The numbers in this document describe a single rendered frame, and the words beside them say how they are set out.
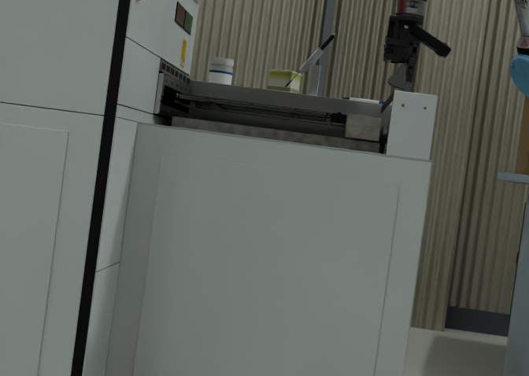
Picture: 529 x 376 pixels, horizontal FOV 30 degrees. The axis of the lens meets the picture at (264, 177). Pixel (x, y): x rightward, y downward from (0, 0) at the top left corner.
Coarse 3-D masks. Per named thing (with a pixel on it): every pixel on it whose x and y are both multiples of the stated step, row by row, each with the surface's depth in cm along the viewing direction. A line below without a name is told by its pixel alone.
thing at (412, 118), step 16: (400, 96) 212; (416, 96) 211; (432, 96) 211; (400, 112) 212; (416, 112) 211; (432, 112) 211; (400, 128) 212; (416, 128) 211; (432, 128) 211; (400, 144) 212; (416, 144) 212
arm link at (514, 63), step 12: (516, 0) 213; (528, 0) 210; (516, 12) 215; (528, 12) 212; (528, 24) 213; (528, 36) 214; (516, 48) 218; (528, 48) 214; (516, 60) 216; (528, 60) 213; (516, 72) 219; (528, 72) 215; (516, 84) 221; (528, 84) 218; (528, 96) 220
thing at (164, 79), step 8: (160, 72) 226; (160, 80) 226; (168, 80) 233; (176, 80) 244; (160, 88) 226; (168, 88) 241; (176, 88) 245; (184, 88) 257; (160, 96) 226; (160, 104) 226; (160, 112) 227; (168, 112) 239; (176, 112) 250; (184, 112) 263
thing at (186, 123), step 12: (180, 120) 236; (192, 120) 236; (204, 120) 236; (228, 132) 235; (240, 132) 235; (252, 132) 235; (264, 132) 235; (276, 132) 235; (288, 132) 234; (312, 144) 234; (324, 144) 234; (336, 144) 234; (348, 144) 233; (360, 144) 233; (372, 144) 233
